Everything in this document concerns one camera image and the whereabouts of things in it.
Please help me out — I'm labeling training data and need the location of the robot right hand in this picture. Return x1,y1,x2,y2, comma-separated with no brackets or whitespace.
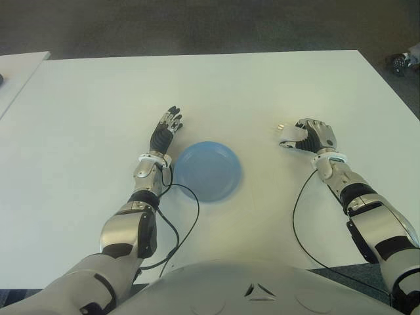
278,117,336,154

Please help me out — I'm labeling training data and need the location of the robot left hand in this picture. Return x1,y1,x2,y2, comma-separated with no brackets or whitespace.
150,105,184,157

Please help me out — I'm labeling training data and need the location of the white cube charger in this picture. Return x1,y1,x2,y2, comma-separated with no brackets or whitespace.
274,123,309,142

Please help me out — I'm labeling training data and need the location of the blue round plate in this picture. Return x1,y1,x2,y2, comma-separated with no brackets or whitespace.
173,140,244,203

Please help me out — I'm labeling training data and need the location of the black perforated shoe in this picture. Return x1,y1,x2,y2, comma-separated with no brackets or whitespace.
391,54,410,77

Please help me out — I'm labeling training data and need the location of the person leg in jeans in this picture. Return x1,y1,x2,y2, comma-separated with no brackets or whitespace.
406,42,420,67

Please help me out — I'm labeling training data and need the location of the white side table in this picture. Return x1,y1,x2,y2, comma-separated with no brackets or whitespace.
0,51,52,119

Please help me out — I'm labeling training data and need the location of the grey robot torso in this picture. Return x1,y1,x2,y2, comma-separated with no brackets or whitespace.
114,258,408,315

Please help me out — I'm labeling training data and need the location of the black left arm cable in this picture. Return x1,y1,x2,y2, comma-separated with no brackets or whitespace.
139,163,201,280

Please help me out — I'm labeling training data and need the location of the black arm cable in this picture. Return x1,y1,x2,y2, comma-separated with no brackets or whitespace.
139,163,201,280
291,169,393,297

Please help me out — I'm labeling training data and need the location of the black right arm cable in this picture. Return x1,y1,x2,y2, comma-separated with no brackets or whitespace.
291,169,393,297

